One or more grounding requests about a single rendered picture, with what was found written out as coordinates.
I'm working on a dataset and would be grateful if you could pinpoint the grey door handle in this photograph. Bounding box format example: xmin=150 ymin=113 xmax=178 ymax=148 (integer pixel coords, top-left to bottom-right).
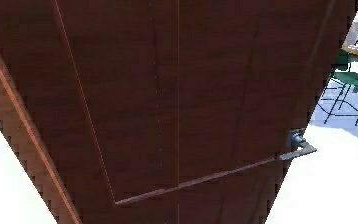
xmin=279 ymin=128 xmax=318 ymax=162

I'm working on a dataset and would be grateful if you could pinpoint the green chair with black legs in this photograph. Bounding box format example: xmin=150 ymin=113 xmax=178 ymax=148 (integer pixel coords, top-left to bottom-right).
xmin=316 ymin=49 xmax=358 ymax=127

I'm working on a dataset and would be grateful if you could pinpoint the dark brown wooden door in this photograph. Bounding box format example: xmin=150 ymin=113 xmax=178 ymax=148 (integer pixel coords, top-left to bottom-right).
xmin=0 ymin=0 xmax=358 ymax=224

